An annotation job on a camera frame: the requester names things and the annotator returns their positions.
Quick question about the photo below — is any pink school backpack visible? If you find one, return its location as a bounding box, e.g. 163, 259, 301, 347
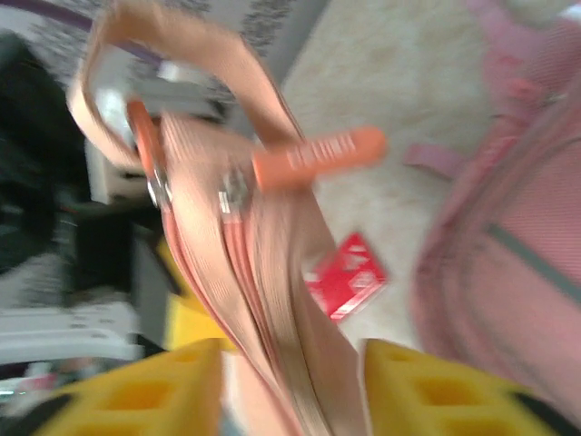
67, 0, 581, 436

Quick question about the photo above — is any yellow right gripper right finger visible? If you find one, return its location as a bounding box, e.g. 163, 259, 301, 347
361, 338, 560, 436

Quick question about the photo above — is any red tissue packet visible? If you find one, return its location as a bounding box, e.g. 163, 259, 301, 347
305, 231, 390, 322

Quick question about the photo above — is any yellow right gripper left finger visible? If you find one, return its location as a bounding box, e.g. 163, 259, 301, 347
34, 338, 224, 436

